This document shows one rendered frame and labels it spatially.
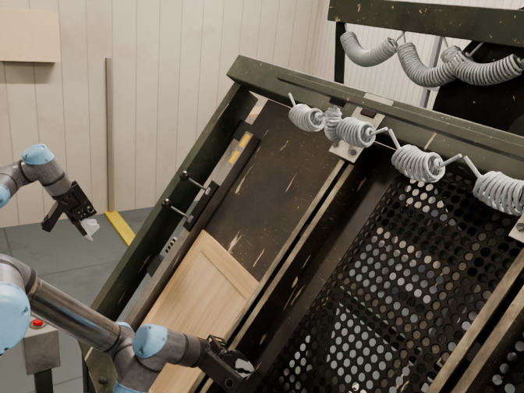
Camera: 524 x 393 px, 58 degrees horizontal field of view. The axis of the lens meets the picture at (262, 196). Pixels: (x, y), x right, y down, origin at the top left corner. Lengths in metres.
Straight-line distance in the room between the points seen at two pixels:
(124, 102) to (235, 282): 3.47
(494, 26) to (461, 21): 0.12
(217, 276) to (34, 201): 3.47
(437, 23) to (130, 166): 3.74
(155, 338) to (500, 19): 1.31
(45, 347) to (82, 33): 3.12
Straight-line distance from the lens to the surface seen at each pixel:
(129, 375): 1.20
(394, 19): 1.91
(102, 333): 1.24
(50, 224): 1.61
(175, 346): 1.17
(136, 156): 4.96
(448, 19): 1.76
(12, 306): 0.96
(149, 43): 4.77
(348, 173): 1.30
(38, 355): 2.05
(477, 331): 1.02
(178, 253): 1.76
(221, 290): 1.54
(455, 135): 0.97
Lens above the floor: 2.14
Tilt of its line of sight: 22 degrees down
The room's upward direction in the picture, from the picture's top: 7 degrees clockwise
